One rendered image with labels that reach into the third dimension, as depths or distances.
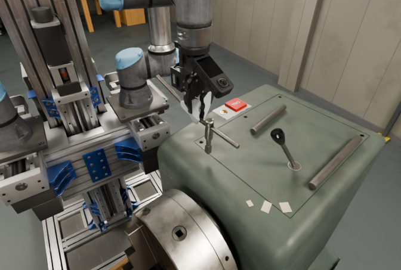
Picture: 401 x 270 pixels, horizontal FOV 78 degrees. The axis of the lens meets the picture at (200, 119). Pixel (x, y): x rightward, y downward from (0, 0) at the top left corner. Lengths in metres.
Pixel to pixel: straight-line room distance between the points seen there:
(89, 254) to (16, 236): 0.73
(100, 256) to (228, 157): 1.27
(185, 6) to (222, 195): 0.44
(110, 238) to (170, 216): 1.24
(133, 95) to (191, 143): 0.42
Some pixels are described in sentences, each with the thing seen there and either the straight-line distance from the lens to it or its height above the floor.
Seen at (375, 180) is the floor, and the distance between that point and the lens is 2.78.
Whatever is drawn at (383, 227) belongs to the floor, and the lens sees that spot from 2.47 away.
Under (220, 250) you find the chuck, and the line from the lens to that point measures 0.64.
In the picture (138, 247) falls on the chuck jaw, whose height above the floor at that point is 1.17.
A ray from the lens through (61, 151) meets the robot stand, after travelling 1.16.
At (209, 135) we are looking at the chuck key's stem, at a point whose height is 1.36.
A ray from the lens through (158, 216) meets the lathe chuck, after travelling 0.65.
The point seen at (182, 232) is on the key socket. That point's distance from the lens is 0.62.
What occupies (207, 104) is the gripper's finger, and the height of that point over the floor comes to 1.42.
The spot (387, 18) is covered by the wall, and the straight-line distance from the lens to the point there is 3.10.
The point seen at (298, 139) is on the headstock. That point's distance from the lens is 0.85.
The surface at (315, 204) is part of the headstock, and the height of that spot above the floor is 1.26.
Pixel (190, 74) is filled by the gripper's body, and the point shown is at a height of 1.52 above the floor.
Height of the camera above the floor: 1.77
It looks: 37 degrees down
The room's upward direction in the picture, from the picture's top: straight up
